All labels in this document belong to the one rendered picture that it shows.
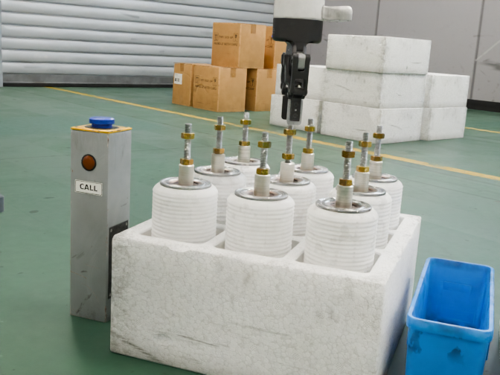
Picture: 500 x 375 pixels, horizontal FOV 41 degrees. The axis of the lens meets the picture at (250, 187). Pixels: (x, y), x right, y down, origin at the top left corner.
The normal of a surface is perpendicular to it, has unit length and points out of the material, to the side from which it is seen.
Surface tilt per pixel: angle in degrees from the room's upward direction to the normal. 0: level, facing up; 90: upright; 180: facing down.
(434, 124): 90
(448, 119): 90
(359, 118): 90
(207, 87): 90
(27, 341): 0
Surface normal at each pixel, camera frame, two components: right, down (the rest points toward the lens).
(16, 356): 0.06, -0.98
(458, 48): -0.76, 0.09
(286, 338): -0.35, 0.18
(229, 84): 0.63, 0.20
